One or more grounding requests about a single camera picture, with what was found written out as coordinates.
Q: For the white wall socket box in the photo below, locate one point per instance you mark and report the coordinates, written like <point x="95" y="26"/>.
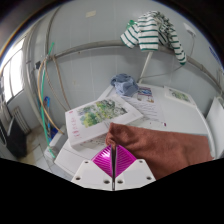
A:
<point x="190" y="29"/>

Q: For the blue wall sign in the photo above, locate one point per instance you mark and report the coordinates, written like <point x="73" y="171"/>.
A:
<point x="215" y="52"/>

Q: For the grey wall pipe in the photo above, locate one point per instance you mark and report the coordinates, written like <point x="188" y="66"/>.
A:
<point x="93" y="46"/>

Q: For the white radiator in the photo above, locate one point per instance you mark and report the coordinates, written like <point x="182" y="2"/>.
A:
<point x="21" y="120"/>

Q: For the green white striped shirt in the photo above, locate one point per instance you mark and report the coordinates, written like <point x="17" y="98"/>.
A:
<point x="148" y="31"/>

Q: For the white floor container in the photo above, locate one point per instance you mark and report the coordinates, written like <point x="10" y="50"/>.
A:
<point x="56" y="145"/>

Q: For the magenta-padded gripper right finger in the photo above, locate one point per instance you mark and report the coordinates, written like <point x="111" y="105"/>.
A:
<point x="125" y="161"/>

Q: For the beige wall label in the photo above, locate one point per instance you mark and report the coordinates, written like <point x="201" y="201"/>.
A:
<point x="90" y="13"/>

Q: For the crumpled blue cloth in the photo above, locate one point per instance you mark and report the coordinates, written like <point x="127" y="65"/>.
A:
<point x="124" y="85"/>

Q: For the window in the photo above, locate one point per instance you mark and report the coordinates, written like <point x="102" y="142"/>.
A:
<point x="15" y="71"/>

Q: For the small printed booklet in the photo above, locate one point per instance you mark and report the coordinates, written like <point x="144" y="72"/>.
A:
<point x="180" y="95"/>

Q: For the black cabinet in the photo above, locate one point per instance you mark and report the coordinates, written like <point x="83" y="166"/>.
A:
<point x="15" y="141"/>

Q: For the printed paper sheet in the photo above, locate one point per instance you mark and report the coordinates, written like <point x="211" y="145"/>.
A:
<point x="145" y="95"/>

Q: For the brown towel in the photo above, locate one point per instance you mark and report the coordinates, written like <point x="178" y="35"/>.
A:
<point x="166" y="146"/>

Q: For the large white printed book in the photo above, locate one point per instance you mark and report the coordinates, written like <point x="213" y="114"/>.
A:
<point x="100" y="113"/>

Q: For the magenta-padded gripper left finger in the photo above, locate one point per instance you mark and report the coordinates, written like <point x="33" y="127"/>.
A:
<point x="103" y="161"/>

